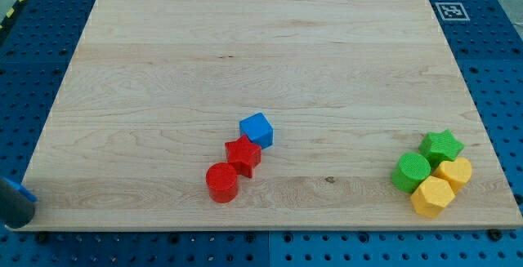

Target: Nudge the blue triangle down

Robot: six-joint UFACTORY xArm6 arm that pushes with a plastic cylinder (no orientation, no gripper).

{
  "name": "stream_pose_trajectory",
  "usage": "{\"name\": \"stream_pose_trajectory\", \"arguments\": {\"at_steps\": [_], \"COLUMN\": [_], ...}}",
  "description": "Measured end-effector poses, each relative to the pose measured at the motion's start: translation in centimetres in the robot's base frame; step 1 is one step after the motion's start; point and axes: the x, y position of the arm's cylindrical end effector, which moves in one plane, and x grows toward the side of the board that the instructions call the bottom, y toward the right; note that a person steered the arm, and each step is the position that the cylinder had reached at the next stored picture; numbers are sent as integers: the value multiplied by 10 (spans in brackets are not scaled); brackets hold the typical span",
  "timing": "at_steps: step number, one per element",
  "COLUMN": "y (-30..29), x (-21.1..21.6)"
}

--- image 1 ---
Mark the blue cube block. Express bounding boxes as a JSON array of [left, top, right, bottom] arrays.
[[239, 113, 274, 149]]

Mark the red cylinder block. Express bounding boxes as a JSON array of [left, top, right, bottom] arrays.
[[205, 162, 238, 203]]

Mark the yellow heart block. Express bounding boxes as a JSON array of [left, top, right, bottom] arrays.
[[432, 157, 473, 194]]

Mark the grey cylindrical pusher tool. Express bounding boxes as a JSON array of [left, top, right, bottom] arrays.
[[1, 177, 37, 229]]

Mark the green star block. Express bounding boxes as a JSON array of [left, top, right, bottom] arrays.
[[418, 129, 465, 167]]

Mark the yellow hexagon block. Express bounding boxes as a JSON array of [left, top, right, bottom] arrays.
[[410, 176, 455, 218]]

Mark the red star block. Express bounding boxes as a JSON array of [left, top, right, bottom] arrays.
[[225, 135, 262, 178]]

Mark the yellow black hazard tape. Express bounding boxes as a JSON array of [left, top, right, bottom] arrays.
[[1, 0, 28, 31]]

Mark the wooden board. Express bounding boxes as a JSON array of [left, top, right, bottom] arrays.
[[23, 0, 522, 232]]

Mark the green cylinder block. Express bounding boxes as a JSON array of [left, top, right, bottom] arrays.
[[391, 152, 431, 194]]

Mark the white fiducial marker tag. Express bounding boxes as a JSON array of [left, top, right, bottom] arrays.
[[435, 2, 470, 21]]

